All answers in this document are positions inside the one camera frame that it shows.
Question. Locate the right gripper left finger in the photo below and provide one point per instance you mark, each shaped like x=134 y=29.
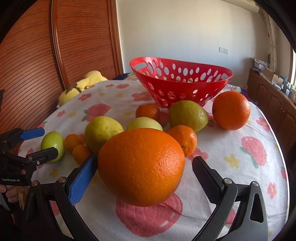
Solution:
x=40 y=221

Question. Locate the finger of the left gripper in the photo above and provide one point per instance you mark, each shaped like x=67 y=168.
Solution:
x=24 y=135
x=33 y=160

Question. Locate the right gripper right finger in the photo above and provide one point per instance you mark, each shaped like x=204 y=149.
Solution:
x=250 y=221

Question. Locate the small green apple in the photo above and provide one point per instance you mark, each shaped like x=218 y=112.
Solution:
x=54 y=139

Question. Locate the small kumquat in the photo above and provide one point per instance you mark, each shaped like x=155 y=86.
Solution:
x=71 y=141
x=80 y=153

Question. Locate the mandarin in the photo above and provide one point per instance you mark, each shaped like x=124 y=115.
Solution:
x=148 y=110
x=186 y=137

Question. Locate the yellow pear with stem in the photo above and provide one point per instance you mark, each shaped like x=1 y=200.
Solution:
x=99 y=131

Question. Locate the large back orange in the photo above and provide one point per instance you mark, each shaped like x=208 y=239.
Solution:
x=231 y=110

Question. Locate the large orange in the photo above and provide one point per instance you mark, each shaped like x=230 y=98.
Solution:
x=142 y=167
x=231 y=110

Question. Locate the large front orange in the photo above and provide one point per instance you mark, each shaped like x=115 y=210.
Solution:
x=142 y=167

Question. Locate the green-brown pear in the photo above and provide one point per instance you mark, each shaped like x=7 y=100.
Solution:
x=188 y=113

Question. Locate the pale green apple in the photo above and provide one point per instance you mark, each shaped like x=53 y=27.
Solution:
x=144 y=122

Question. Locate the person's left hand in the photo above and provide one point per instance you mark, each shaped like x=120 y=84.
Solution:
x=11 y=192

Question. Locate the floral white table cloth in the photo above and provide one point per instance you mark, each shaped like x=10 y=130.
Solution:
x=251 y=153

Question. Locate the yellow plush toy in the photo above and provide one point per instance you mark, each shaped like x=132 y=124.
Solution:
x=74 y=89

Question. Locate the wooden slatted wardrobe door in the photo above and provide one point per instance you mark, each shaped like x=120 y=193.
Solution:
x=48 y=45

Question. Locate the wooden sideboard cabinet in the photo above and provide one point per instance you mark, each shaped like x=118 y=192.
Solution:
x=277 y=108

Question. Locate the clutter on sideboard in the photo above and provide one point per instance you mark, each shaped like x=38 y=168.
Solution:
x=281 y=83

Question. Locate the red perforated plastic basket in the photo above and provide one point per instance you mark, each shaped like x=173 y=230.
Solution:
x=170 y=81

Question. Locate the patterned curtain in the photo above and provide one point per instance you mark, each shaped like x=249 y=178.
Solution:
x=273 y=37

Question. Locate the white wall switch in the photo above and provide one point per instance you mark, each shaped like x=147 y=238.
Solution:
x=223 y=50

